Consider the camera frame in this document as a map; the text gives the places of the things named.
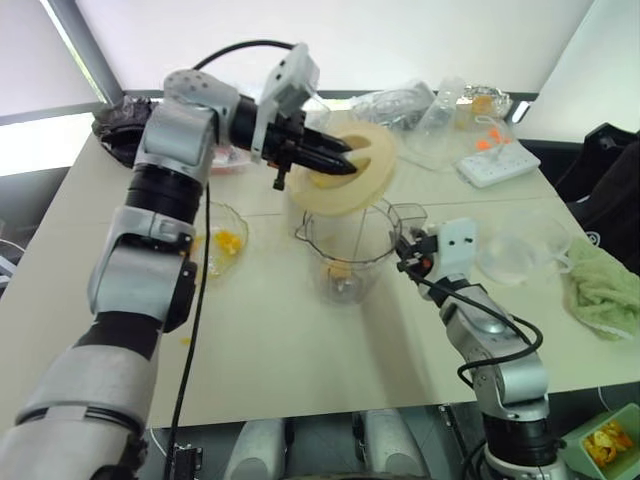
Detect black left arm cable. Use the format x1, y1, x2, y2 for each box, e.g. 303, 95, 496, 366
166, 39, 297, 480

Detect light green towel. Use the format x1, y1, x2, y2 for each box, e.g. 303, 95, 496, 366
561, 236, 640, 343

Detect dark metal table frame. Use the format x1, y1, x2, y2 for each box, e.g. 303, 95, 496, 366
438, 403, 484, 474

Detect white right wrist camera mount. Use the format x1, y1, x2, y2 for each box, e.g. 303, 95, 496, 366
428, 217, 480, 282

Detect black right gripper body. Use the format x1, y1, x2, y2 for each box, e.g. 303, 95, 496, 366
396, 226, 443, 275

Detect dark window pillar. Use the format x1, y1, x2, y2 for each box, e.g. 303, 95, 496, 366
38, 0, 125, 105

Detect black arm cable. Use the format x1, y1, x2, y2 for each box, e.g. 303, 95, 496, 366
398, 263, 545, 387
166, 39, 297, 480

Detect clear plastic cup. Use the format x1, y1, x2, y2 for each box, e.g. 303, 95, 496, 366
416, 76, 472, 133

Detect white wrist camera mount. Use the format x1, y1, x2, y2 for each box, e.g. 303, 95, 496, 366
249, 42, 322, 164
428, 217, 480, 282

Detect clear glass bowl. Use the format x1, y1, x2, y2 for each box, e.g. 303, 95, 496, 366
191, 199, 250, 282

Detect clear plastic bowl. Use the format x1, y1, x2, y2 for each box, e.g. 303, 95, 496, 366
473, 209, 574, 287

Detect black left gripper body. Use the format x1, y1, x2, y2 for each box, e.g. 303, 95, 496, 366
261, 111, 309, 191

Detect orange plastic plugs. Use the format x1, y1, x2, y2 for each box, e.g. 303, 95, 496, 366
474, 126, 512, 152

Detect clear bag with red packs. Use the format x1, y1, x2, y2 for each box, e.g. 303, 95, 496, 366
208, 143, 252, 177

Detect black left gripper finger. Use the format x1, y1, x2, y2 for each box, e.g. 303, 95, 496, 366
294, 148, 358, 177
301, 127, 354, 156

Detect green bin with peels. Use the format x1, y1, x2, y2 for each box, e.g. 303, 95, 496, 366
559, 401, 640, 472

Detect black plastic bag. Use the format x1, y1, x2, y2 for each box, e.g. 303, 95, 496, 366
91, 94, 162, 169

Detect cream blender lid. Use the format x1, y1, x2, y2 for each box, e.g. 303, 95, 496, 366
288, 124, 399, 218

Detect clear bag with dark cables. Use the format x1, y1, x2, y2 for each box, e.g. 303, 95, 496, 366
349, 79, 437, 133

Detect clear blender jar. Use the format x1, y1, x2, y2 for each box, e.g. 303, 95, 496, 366
294, 198, 429, 307

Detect black table clamp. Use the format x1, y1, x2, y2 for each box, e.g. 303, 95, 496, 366
166, 441, 206, 480

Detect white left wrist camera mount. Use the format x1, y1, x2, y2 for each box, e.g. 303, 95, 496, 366
249, 42, 322, 164

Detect white power strip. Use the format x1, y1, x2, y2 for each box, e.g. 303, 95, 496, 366
454, 149, 543, 190

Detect white rounded robot leg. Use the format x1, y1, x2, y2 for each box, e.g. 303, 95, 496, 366
361, 409, 432, 480
221, 418, 287, 480

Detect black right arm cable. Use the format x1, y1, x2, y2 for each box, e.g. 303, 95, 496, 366
398, 263, 545, 387

